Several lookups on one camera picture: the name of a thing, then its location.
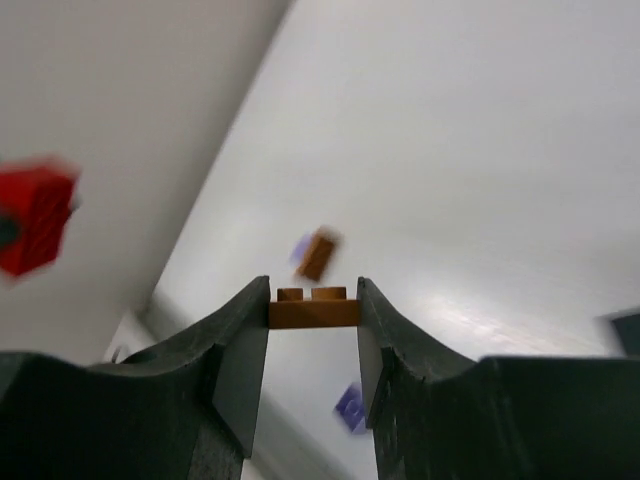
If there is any red brown lego brick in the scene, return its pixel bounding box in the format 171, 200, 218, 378
1, 154, 80, 280

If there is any lavender lego near plate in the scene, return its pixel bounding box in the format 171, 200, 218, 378
291, 235, 312, 264

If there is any brown flat lego plate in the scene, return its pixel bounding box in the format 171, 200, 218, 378
295, 227, 342, 283

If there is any black compartment container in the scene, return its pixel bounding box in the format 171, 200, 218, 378
601, 308, 640, 358

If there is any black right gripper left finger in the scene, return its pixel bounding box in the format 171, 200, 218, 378
1, 276, 270, 479

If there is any lavender lego brick front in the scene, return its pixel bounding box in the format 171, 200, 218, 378
334, 383, 367, 435

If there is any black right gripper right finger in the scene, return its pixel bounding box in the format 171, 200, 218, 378
357, 278, 639, 479

